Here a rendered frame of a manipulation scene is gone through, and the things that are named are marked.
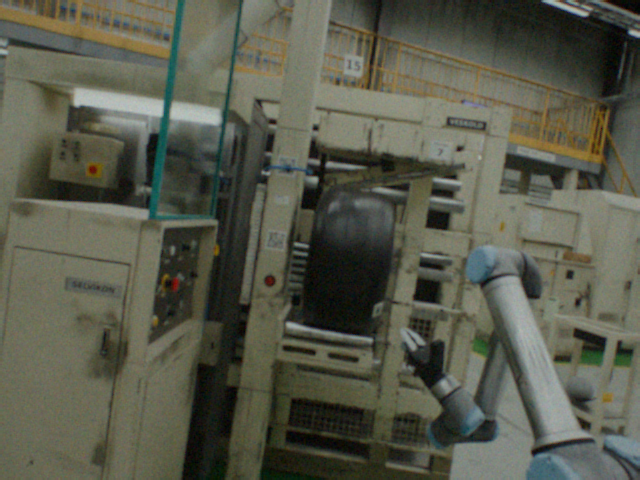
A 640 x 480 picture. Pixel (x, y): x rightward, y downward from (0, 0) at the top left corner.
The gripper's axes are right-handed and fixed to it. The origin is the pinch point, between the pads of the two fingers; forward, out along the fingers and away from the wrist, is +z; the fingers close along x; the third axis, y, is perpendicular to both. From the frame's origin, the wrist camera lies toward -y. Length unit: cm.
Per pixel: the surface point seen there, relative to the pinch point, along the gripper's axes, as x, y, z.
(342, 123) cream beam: 30, -18, 90
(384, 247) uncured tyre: 4.2, -14.2, 25.1
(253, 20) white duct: 11, -37, 144
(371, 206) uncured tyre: 8.9, -18.1, 41.1
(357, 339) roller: -4.6, 19.8, 11.4
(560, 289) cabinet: 433, 249, 48
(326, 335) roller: -13.4, 22.1, 18.8
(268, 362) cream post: -30, 43, 27
